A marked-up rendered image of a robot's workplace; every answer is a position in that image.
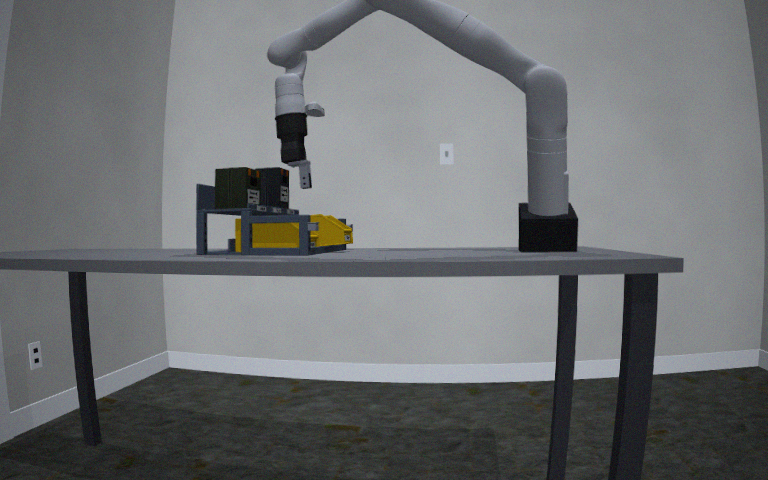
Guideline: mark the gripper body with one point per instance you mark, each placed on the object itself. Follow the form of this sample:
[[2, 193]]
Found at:
[[291, 125]]

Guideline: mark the yellow storage bin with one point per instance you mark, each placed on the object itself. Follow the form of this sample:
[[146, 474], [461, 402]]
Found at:
[[332, 231], [273, 235]]

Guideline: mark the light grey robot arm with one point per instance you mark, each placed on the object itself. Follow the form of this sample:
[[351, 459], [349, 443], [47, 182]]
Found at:
[[545, 87]]

